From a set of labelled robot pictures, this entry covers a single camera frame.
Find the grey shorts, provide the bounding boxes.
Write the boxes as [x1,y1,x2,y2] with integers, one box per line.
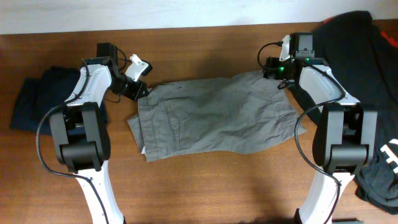
[127,70,299,162]

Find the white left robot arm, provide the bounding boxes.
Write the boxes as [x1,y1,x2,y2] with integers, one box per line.
[45,42,152,223]

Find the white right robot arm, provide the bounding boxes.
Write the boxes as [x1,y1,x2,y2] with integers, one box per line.
[261,32,377,223]

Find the black clothes pile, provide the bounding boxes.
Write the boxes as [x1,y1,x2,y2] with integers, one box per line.
[287,11,398,215]

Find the folded navy blue garment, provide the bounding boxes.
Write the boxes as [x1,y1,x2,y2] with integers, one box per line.
[9,65,109,136]

